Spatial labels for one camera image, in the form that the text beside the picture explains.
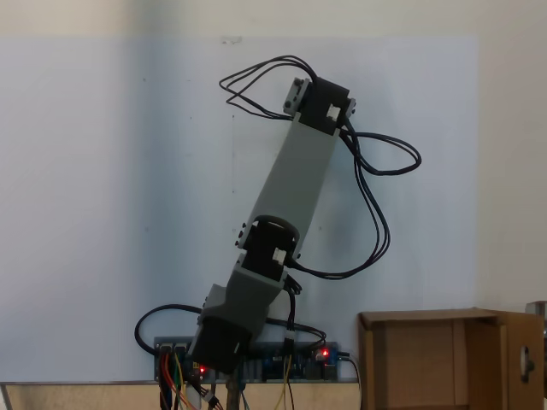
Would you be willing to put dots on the motor driver circuit board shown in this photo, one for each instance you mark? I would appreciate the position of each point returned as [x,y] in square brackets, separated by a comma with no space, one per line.
[164,348]

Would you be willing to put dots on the brown cardboard box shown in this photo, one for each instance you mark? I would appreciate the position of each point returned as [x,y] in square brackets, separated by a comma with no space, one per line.
[410,363]

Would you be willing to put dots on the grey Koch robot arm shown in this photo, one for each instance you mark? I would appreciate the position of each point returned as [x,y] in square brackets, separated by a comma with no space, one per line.
[299,183]

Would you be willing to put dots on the blue power circuit board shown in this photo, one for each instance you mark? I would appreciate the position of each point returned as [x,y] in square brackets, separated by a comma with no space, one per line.
[307,363]

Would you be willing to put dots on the aluminium frame post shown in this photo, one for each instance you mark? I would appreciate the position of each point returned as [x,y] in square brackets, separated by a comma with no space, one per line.
[538,308]

